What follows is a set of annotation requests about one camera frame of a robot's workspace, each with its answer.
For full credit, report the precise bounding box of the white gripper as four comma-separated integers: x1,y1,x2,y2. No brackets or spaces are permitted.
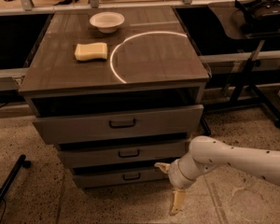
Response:
154,154,203,216

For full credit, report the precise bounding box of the grey drawer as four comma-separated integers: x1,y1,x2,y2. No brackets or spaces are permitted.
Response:
73,161,169,189
34,105,203,144
58,139,189,168

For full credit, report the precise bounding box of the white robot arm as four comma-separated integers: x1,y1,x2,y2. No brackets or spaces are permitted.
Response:
154,135,280,216

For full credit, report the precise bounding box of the grey drawer cabinet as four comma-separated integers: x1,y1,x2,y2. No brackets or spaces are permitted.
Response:
18,5,211,189

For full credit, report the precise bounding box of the yellow sponge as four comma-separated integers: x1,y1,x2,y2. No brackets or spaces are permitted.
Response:
75,42,107,62

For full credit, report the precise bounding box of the white bowl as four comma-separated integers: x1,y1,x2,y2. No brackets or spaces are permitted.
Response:
90,12,125,34

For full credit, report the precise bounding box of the black stand leg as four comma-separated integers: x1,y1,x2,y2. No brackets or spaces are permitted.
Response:
0,155,31,204

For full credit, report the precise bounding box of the black side table stand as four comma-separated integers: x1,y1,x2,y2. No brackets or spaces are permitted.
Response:
207,2,280,128

